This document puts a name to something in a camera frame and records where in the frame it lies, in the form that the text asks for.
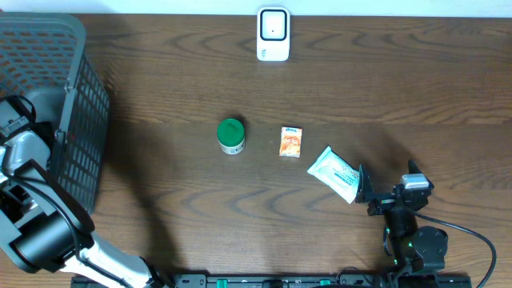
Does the grey plastic mesh basket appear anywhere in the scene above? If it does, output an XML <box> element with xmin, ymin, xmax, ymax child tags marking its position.
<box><xmin>1</xmin><ymin>12</ymin><xmax>110</xmax><ymax>213</ymax></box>

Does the white barcode scanner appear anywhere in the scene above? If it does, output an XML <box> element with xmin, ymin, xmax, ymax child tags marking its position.
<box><xmin>257</xmin><ymin>7</ymin><xmax>290</xmax><ymax>62</ymax></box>

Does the green lid jar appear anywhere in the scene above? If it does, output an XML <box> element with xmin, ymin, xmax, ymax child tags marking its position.
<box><xmin>217</xmin><ymin>118</ymin><xmax>246</xmax><ymax>155</ymax></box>

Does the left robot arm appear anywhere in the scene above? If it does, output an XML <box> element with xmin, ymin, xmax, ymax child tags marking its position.
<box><xmin>1</xmin><ymin>95</ymin><xmax>173</xmax><ymax>287</ymax></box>

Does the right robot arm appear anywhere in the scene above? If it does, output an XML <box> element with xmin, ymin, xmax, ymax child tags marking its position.
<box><xmin>355</xmin><ymin>160</ymin><xmax>448</xmax><ymax>287</ymax></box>

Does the mint Zappy wipes pack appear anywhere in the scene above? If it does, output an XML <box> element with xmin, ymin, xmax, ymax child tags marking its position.
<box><xmin>307</xmin><ymin>146</ymin><xmax>360</xmax><ymax>204</ymax></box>

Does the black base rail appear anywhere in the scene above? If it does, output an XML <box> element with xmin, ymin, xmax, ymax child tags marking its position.
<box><xmin>71</xmin><ymin>272</ymin><xmax>474</xmax><ymax>288</ymax></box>

